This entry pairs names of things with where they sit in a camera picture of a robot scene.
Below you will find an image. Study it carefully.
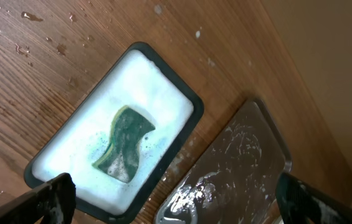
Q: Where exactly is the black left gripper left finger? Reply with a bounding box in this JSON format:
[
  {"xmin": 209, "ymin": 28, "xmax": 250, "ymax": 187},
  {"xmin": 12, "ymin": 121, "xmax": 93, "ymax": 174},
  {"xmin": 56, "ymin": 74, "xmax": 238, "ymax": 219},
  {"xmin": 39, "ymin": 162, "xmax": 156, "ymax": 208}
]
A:
[{"xmin": 0, "ymin": 173, "xmax": 76, "ymax": 224}]

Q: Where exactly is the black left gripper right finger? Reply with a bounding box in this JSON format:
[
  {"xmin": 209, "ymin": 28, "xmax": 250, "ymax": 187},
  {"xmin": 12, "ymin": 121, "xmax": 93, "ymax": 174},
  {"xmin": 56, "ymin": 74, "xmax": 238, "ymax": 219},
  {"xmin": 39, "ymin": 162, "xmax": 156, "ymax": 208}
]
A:
[{"xmin": 275, "ymin": 172, "xmax": 352, "ymax": 224}]

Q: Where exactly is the green and yellow sponge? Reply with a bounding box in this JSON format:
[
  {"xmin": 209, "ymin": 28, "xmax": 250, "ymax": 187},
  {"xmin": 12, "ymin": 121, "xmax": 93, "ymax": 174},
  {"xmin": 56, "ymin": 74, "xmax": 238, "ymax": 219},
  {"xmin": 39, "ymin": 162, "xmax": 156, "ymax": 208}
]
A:
[{"xmin": 92, "ymin": 106, "xmax": 155, "ymax": 183}]

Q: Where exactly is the large dark serving tray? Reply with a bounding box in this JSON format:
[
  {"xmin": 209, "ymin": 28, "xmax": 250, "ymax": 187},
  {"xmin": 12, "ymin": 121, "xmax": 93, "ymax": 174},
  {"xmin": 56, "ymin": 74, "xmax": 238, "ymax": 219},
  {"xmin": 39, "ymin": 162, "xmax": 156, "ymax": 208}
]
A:
[{"xmin": 155, "ymin": 98, "xmax": 292, "ymax": 223}]

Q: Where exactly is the small tray with soapy water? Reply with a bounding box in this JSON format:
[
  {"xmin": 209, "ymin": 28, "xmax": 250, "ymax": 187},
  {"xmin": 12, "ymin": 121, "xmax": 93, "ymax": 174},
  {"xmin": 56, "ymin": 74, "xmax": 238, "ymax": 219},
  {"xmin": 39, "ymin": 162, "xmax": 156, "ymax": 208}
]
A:
[{"xmin": 24, "ymin": 42, "xmax": 204, "ymax": 223}]

